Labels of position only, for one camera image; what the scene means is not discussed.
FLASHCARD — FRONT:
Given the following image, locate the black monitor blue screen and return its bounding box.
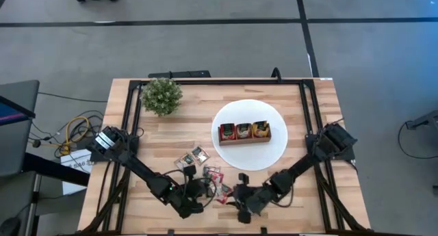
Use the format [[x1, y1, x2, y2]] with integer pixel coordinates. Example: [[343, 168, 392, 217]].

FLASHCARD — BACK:
[[0, 94, 37, 127]]

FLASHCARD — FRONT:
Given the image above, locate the green potted plant black pot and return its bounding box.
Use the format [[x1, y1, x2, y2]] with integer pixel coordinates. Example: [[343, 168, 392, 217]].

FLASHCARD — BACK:
[[140, 77, 184, 118]]

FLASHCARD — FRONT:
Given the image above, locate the wooden tea organizer box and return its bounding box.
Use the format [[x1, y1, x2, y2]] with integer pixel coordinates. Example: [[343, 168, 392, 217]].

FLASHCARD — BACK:
[[218, 120, 272, 147]]

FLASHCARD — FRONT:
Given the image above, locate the yellow cable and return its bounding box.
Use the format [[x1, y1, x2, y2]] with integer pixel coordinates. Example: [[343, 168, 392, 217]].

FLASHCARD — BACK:
[[63, 115, 91, 157]]

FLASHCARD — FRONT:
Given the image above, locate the yellow tea packet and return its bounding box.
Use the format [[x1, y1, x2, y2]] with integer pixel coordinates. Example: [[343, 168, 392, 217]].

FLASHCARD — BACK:
[[252, 120, 272, 139]]

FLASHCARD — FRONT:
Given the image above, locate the black floor cable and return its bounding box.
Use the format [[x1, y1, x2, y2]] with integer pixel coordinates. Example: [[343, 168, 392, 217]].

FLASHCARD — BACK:
[[397, 120, 438, 160], [37, 91, 109, 103]]

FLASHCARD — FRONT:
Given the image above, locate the black furniture leg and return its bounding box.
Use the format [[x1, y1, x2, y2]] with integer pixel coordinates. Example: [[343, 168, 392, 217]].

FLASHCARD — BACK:
[[404, 108, 438, 131]]

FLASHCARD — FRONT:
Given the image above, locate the black aluminium table frame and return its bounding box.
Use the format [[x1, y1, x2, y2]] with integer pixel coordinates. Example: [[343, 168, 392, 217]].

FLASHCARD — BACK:
[[79, 78, 373, 236]]

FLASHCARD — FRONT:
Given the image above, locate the black flat bar bracket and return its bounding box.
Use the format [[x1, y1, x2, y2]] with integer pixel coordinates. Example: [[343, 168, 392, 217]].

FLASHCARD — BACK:
[[147, 70, 212, 79]]

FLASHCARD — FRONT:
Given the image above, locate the black hook clamp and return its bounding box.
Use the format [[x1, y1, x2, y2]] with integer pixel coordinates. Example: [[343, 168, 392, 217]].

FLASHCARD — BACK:
[[270, 66, 284, 83]]

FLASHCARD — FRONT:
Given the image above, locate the white printed cardboard box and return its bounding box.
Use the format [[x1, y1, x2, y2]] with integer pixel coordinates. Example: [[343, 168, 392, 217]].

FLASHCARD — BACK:
[[60, 148, 94, 196]]

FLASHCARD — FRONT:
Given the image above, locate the black desk beam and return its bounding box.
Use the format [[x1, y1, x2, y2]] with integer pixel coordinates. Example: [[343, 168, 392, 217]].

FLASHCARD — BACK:
[[22, 153, 91, 187]]

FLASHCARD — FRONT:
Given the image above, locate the white round woven placemat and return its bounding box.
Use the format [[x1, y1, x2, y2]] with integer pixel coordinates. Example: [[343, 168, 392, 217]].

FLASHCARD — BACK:
[[210, 99, 289, 172]]

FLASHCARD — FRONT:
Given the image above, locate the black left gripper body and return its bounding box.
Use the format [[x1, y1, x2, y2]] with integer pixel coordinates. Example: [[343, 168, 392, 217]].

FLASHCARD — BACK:
[[170, 183, 208, 209]]

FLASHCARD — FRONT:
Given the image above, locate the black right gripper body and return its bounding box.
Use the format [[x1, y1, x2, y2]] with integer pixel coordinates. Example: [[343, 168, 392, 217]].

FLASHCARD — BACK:
[[235, 185, 273, 215]]

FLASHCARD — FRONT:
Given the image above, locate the red strawberry tea packet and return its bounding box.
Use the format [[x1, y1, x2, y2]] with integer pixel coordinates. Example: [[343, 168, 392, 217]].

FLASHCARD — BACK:
[[208, 170, 225, 187], [215, 183, 234, 205], [219, 122, 237, 142]]

